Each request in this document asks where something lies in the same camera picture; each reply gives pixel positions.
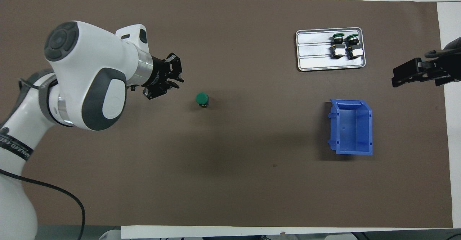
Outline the brown table mat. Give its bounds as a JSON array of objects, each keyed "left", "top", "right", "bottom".
[{"left": 0, "top": 0, "right": 453, "bottom": 229}]

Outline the black left arm forearm strap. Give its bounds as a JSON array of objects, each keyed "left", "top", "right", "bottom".
[{"left": 0, "top": 127, "right": 33, "bottom": 165}]

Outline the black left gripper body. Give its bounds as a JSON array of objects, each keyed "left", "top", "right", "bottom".
[{"left": 143, "top": 55, "right": 169, "bottom": 100}]

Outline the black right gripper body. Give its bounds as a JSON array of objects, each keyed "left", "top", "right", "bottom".
[{"left": 435, "top": 51, "right": 461, "bottom": 86}]

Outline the silver metal tray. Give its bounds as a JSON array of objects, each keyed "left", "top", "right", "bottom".
[{"left": 295, "top": 27, "right": 366, "bottom": 72}]

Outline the blue plastic storage bin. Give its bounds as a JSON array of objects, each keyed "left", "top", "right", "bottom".
[{"left": 327, "top": 99, "right": 373, "bottom": 156}]

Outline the black left arm wrist strap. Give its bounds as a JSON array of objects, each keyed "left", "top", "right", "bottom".
[{"left": 38, "top": 75, "right": 60, "bottom": 123}]

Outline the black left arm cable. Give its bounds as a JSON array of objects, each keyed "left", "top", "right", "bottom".
[{"left": 0, "top": 78, "right": 86, "bottom": 240}]

